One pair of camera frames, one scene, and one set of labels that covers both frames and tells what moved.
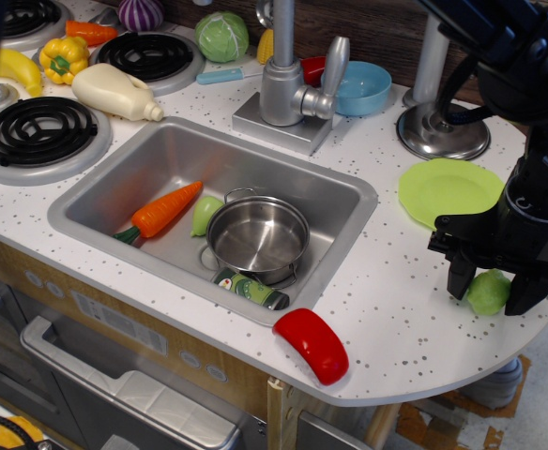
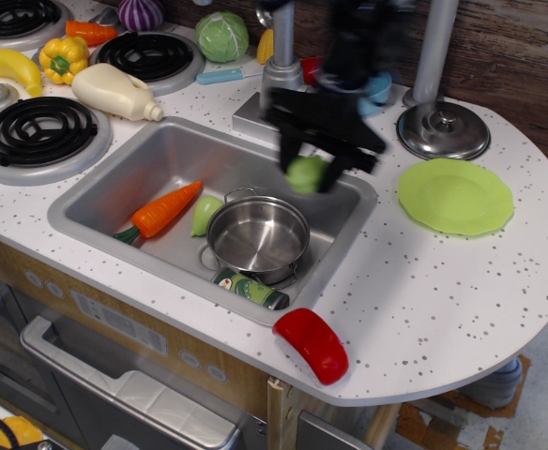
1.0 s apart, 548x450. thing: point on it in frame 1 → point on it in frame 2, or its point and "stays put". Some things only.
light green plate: (433, 187) stays put
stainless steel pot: (259, 235) stays put
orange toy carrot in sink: (159, 215) stays put
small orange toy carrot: (92, 32) stays put
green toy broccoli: (489, 291) → (306, 173)
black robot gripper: (525, 234) → (330, 112)
